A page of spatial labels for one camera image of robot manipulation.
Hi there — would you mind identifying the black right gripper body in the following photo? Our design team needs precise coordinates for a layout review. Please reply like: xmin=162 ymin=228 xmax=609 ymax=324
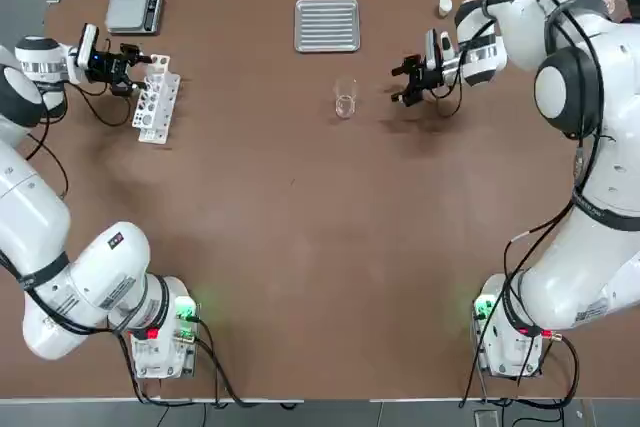
xmin=408 ymin=62 xmax=445 ymax=97

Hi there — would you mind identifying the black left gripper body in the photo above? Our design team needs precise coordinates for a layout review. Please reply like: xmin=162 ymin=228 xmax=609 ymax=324
xmin=88 ymin=49 xmax=132 ymax=86

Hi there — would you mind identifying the clear glass beaker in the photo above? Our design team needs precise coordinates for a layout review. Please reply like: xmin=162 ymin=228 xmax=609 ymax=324
xmin=332 ymin=77 xmax=360 ymax=121

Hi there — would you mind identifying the white test tube rack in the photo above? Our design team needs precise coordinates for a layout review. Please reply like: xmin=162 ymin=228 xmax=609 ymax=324
xmin=130 ymin=53 xmax=182 ymax=146

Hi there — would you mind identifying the silver digital scale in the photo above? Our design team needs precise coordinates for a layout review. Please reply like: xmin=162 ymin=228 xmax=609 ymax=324
xmin=105 ymin=0 xmax=165 ymax=38

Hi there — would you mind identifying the ribbed metal tray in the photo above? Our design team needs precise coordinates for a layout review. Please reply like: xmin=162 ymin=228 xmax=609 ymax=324
xmin=293 ymin=0 xmax=362 ymax=55

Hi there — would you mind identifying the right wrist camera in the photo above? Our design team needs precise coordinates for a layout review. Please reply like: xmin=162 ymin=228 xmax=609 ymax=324
xmin=423 ymin=28 xmax=444 ymax=71

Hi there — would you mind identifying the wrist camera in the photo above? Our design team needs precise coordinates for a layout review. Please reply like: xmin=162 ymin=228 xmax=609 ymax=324
xmin=423 ymin=28 xmax=444 ymax=71
xmin=78 ymin=22 xmax=99 ymax=70

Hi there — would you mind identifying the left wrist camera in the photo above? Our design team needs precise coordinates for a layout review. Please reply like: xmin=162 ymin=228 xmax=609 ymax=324
xmin=78 ymin=22 xmax=99 ymax=70

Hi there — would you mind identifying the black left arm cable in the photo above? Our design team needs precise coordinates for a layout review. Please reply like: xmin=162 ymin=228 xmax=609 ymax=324
xmin=0 ymin=81 xmax=261 ymax=408

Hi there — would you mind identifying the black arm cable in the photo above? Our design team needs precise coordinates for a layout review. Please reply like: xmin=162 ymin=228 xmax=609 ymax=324
xmin=0 ymin=81 xmax=261 ymax=408
xmin=434 ymin=0 xmax=609 ymax=409

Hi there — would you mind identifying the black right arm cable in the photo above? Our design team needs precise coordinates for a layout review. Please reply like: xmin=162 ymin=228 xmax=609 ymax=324
xmin=434 ymin=0 xmax=609 ymax=409

